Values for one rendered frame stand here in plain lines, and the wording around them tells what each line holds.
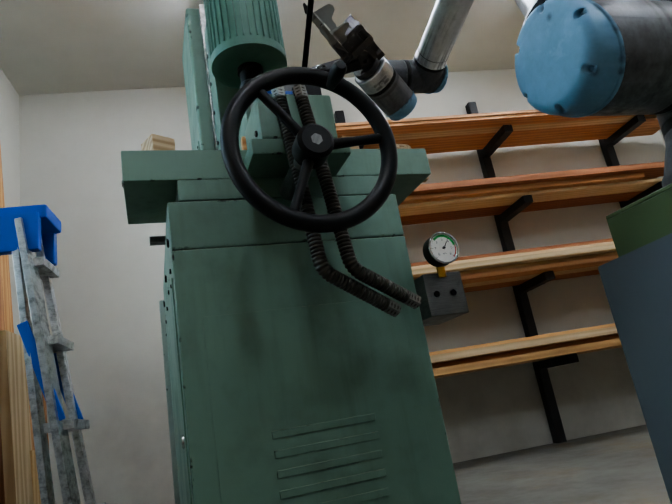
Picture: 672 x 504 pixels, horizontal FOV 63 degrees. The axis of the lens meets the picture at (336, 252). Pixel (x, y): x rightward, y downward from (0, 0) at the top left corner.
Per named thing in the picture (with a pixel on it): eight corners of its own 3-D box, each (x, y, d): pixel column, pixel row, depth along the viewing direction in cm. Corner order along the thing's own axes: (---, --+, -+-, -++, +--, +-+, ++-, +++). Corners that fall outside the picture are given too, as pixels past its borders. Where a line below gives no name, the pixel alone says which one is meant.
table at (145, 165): (116, 155, 86) (114, 121, 88) (126, 225, 114) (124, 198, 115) (455, 151, 106) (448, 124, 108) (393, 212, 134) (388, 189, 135)
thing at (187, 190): (178, 200, 97) (176, 179, 98) (174, 240, 116) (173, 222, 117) (387, 193, 110) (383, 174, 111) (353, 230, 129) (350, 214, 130)
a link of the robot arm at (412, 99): (385, 112, 152) (397, 130, 145) (358, 83, 144) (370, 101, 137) (411, 89, 150) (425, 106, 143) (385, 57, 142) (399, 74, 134)
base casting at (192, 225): (168, 250, 93) (164, 200, 96) (164, 319, 145) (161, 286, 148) (406, 235, 108) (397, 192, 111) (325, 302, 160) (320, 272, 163)
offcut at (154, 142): (153, 152, 99) (151, 133, 100) (142, 162, 102) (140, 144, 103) (176, 157, 102) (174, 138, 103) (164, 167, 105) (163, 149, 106)
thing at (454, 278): (432, 316, 100) (423, 273, 102) (404, 329, 111) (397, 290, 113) (472, 311, 103) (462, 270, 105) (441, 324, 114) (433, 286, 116)
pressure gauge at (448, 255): (435, 274, 100) (425, 232, 102) (425, 280, 103) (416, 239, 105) (465, 271, 102) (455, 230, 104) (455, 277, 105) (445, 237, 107)
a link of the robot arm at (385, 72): (359, 85, 144) (372, 101, 137) (348, 72, 140) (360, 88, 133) (385, 60, 141) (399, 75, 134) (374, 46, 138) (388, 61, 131)
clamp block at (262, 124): (259, 138, 95) (253, 92, 97) (247, 172, 107) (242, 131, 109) (340, 138, 99) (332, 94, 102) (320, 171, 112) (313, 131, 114)
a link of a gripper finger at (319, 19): (319, -9, 131) (346, 21, 132) (302, 9, 132) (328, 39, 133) (317, -12, 128) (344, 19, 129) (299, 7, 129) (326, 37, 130)
